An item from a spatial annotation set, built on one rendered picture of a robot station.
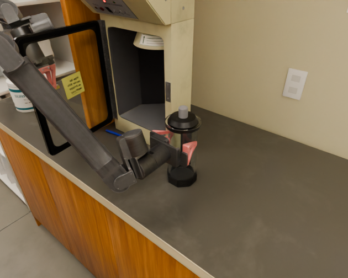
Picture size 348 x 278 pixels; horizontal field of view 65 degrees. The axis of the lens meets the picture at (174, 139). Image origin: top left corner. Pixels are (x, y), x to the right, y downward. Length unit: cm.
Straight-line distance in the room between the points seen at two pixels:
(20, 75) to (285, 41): 88
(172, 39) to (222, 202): 51
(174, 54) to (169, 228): 51
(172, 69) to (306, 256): 63
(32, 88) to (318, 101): 95
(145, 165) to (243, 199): 35
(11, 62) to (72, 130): 18
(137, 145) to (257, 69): 69
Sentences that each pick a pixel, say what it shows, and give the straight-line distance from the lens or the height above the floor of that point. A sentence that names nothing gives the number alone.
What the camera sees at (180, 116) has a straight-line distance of 78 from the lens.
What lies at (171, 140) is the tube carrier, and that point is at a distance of 81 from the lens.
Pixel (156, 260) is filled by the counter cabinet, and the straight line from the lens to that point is 96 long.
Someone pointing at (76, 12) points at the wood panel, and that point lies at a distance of 107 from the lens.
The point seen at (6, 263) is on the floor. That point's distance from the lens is 210.
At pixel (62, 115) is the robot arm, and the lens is 65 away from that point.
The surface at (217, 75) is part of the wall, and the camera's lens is 130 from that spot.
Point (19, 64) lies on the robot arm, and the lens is 61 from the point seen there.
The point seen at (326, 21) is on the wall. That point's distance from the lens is 109.
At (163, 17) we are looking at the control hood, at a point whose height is 143.
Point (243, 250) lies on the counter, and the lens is 78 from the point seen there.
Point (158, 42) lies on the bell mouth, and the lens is 93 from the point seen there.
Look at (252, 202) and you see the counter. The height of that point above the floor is 94.
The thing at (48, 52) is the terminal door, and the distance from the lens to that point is 93.
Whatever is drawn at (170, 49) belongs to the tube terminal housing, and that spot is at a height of 134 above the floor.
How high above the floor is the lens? 157
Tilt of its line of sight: 34 degrees down
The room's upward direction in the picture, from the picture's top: straight up
